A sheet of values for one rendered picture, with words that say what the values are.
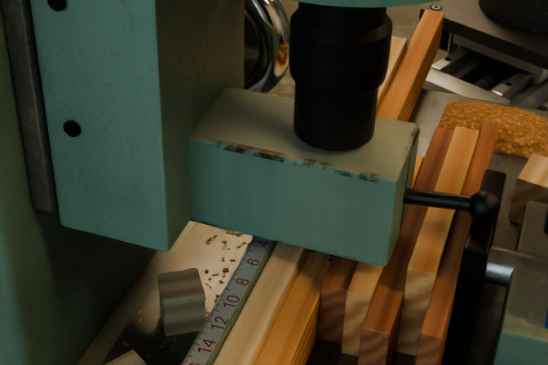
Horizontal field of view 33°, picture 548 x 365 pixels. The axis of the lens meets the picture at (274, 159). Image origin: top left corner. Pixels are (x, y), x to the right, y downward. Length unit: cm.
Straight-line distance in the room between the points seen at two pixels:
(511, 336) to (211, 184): 21
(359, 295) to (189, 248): 30
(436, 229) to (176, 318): 25
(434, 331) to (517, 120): 34
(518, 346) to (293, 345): 13
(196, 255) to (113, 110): 32
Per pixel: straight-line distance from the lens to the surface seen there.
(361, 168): 57
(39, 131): 59
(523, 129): 85
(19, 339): 67
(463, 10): 128
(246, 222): 61
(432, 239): 61
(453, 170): 68
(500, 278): 63
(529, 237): 66
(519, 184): 74
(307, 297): 61
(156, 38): 52
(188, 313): 77
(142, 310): 81
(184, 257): 85
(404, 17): 312
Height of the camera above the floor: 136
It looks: 35 degrees down
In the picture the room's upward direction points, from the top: 2 degrees clockwise
